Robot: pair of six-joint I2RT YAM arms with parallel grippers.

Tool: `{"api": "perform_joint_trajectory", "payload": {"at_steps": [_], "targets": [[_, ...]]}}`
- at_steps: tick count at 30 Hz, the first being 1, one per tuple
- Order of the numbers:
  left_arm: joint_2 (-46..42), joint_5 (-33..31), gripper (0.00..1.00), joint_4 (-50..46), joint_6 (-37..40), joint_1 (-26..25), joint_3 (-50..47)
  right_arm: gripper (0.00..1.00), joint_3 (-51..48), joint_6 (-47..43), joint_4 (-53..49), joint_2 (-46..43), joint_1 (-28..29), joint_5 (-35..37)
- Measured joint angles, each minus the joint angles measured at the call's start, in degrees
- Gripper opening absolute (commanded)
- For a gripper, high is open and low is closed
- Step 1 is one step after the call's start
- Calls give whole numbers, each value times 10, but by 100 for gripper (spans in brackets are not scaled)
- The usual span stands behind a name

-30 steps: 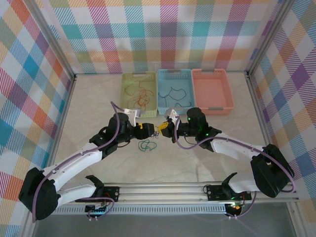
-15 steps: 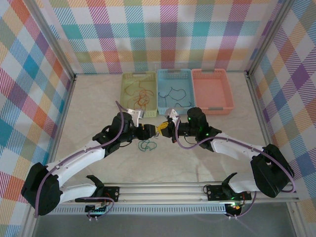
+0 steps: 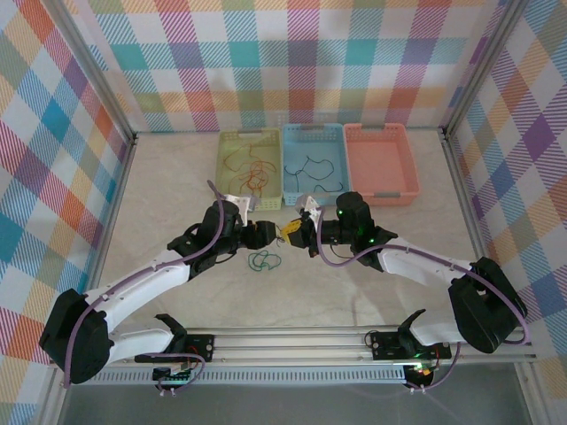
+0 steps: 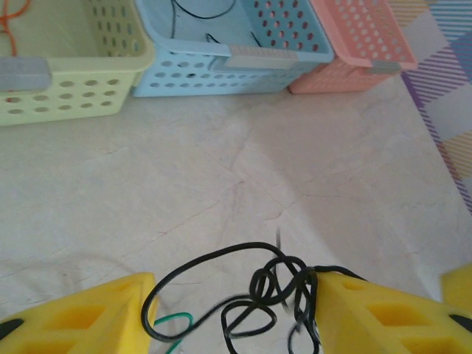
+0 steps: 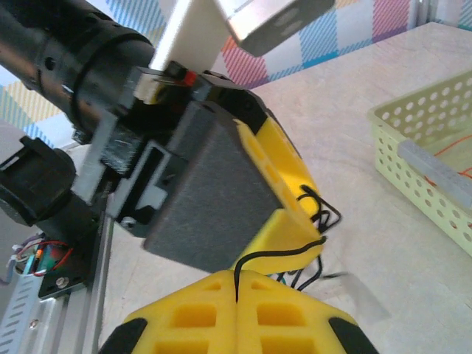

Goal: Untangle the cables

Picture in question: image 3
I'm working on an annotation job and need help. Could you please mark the thin green cable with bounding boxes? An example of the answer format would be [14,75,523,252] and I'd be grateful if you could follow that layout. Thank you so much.
[246,249,284,273]

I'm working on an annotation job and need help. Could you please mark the thin orange cable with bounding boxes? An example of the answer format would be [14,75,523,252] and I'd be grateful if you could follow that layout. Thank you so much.
[229,159,279,199]

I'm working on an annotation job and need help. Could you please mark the thin dark blue cable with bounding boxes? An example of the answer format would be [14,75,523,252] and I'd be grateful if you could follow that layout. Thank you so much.
[283,154,346,195]

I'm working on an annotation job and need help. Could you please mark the thin red-brown cable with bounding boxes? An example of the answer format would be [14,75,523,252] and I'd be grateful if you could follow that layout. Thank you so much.
[220,140,267,178]

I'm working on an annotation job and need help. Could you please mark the green plastic basket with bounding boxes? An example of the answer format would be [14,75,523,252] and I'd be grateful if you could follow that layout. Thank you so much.
[214,127,284,213]

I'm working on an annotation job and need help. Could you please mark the pink plastic basket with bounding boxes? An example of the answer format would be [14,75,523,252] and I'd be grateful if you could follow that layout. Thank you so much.
[343,122,421,208]

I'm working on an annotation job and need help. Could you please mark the blue plastic basket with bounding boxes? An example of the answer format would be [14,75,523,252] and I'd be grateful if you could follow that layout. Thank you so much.
[281,123,352,207]

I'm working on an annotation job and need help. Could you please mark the small controller circuit board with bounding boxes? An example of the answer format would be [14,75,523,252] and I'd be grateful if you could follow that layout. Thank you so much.
[405,360,439,382]
[151,360,198,383]

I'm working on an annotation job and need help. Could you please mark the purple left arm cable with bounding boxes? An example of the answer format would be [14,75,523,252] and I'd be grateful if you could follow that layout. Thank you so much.
[64,179,231,395]

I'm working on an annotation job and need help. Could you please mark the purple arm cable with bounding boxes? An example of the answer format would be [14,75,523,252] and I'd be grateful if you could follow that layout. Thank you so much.
[316,212,532,395]
[64,179,231,395]

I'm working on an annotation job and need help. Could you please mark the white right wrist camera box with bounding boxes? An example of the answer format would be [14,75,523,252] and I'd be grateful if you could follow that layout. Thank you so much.
[294,192,328,222]

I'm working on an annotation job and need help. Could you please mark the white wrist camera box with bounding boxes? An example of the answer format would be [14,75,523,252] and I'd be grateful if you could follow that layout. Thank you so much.
[294,192,328,222]
[224,193,259,213]

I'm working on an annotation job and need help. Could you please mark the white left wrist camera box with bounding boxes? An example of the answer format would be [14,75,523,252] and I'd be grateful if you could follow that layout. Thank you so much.
[224,193,259,213]

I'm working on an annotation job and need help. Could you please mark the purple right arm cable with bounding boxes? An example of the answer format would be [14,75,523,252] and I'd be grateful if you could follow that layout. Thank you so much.
[316,212,532,395]

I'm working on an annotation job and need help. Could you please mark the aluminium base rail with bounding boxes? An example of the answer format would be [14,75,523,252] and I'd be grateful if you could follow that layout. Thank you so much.
[52,326,538,364]

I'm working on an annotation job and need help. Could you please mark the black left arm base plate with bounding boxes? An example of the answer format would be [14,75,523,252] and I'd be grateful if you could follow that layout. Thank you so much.
[183,334,217,362]

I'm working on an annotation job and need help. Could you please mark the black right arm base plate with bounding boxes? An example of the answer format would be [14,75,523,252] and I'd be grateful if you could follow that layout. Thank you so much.
[366,329,454,360]

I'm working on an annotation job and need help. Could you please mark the grey slotted cable duct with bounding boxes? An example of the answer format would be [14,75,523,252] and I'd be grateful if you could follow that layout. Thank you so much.
[95,363,411,387]

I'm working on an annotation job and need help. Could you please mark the aluminium frame post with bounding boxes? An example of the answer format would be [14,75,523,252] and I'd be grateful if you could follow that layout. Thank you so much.
[46,0,137,150]
[440,0,531,138]

